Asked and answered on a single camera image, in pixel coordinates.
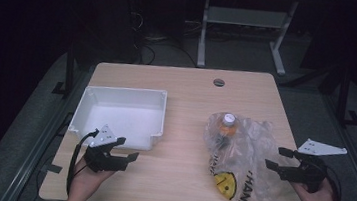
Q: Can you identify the black metal stand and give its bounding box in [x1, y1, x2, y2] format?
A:
[50, 42, 80, 100]
[334, 63, 357, 129]

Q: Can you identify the orange juice bottle white cap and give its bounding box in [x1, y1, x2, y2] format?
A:
[216, 111, 240, 152]

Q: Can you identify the clear printed plastic bag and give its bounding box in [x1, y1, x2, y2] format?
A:
[196, 110, 303, 201]

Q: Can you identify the black tape strip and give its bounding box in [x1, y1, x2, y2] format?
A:
[39, 161, 64, 176]

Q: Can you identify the person's left hand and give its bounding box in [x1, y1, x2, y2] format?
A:
[65, 156, 118, 201]

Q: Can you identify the black cable bundle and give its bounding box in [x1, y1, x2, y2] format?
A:
[121, 9, 203, 71]

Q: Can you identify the grey round table grommet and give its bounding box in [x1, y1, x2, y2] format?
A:
[212, 78, 227, 88]

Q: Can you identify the white metal desk frame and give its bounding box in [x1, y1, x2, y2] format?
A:
[195, 0, 300, 78]

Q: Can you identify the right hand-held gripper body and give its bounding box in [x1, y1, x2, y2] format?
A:
[279, 135, 349, 197]

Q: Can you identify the aluminium rail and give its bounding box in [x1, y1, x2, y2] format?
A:
[0, 59, 94, 201]
[309, 91, 357, 201]

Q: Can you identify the white plastic bin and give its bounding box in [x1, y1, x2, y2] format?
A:
[65, 79, 170, 156]

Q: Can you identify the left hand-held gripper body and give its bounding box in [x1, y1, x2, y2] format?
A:
[83, 121, 133, 176]

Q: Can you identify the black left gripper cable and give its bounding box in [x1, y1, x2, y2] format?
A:
[64, 126, 101, 200]

